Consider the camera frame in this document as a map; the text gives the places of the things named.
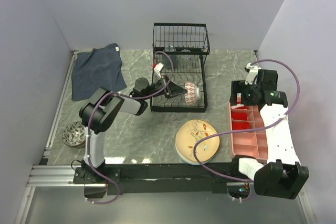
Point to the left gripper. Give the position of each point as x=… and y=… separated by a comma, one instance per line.
x=173, y=90

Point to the dark blue cloth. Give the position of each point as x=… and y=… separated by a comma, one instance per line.
x=99, y=68

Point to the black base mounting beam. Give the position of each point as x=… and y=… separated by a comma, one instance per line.
x=119, y=179

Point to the pink compartment tray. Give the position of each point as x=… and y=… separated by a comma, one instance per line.
x=253, y=144

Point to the blue patterned bowl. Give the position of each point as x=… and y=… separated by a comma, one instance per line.
x=192, y=95

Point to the beige bird pattern plate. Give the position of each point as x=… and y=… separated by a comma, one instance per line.
x=195, y=130

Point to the pink floral leaf-pattern bowl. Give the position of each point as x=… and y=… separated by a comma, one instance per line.
x=74, y=135

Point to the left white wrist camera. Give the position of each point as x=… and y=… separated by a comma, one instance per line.
x=157, y=68

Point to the clear glass cup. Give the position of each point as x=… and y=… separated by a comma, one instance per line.
x=185, y=54

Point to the red item in tray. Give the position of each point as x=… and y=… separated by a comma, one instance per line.
x=239, y=98

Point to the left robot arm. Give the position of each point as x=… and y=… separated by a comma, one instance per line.
x=102, y=108

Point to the black wire dish rack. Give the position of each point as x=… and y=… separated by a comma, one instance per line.
x=191, y=36

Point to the blue grey ceramic mug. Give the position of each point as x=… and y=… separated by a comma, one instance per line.
x=172, y=60

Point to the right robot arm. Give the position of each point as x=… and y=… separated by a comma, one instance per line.
x=282, y=175

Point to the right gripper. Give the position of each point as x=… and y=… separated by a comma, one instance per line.
x=236, y=85

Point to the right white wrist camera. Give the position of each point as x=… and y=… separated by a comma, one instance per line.
x=252, y=73

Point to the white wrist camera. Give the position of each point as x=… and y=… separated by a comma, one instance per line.
x=252, y=73
x=157, y=68

